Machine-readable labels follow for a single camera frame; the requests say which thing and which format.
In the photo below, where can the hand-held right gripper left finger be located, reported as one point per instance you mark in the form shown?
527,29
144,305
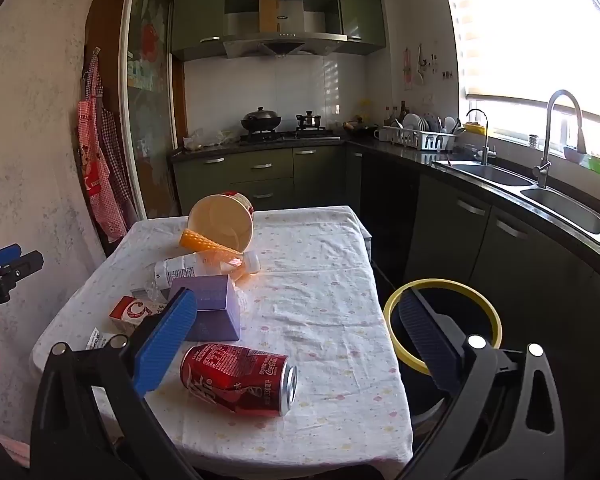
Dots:
165,345

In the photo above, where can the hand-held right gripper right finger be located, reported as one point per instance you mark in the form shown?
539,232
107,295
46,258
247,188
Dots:
424,340

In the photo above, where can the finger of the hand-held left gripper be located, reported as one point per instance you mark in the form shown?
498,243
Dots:
2,256
26,262

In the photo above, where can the black bin yellow rim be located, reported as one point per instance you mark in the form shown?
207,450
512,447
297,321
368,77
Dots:
388,312

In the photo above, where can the red white small carton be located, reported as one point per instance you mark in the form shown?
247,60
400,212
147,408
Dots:
132,312

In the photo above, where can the clear plastic wrapper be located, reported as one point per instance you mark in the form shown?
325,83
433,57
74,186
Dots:
152,292

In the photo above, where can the purple cardboard box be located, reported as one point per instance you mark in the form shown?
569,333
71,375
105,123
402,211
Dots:
215,310

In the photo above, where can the blue and white tube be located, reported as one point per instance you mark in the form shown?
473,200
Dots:
100,338

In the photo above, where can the red soda can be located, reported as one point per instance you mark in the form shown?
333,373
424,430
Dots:
230,375

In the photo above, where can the clear plastic piece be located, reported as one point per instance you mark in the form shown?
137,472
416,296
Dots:
190,266

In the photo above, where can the orange ridged packet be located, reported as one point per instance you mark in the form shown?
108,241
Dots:
200,241

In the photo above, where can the red instant noodle cup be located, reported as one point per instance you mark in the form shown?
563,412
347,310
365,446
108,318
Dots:
220,225

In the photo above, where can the red patterned apron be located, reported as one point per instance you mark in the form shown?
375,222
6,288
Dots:
92,170

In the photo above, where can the white dotted tablecloth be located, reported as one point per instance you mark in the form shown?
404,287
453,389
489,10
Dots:
320,285

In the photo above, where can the red checked apron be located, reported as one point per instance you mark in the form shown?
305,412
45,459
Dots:
119,160

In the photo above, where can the person's pink clothing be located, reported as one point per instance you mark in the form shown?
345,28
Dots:
15,452

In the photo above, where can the steel double sink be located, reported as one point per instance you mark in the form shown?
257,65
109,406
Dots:
529,191

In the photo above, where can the white dish rack with dishes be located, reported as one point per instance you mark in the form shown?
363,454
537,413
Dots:
414,139

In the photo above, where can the plastic bags on counter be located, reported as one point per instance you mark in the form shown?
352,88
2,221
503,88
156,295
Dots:
205,139

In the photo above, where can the small steel faucet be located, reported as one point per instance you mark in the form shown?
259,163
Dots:
485,135

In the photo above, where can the glass sliding door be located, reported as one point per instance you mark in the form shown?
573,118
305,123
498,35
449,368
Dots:
147,85

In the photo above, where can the yellow sponge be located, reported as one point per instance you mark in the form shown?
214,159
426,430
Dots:
474,128

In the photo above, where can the group of condiment bottles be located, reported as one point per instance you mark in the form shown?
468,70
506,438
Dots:
397,114

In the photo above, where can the pale blue bowl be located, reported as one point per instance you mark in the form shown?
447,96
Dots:
573,153

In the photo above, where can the black wok with lid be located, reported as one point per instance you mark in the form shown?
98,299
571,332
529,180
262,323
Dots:
261,121

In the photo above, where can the gas stove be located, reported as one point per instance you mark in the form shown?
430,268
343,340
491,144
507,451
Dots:
290,135

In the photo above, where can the tall steel faucet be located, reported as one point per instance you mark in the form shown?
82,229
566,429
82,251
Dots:
549,125

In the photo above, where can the small black pot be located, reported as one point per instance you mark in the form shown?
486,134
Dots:
309,120

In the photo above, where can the white hanging spatula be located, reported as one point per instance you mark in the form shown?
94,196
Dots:
419,67

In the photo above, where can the green upper cabinets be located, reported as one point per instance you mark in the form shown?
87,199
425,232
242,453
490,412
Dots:
200,15

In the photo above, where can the steel range hood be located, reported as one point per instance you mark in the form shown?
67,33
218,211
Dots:
280,40

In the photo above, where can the white window blind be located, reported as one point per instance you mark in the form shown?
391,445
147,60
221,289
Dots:
519,25

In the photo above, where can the pink wall ornament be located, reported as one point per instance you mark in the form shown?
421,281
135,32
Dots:
407,72

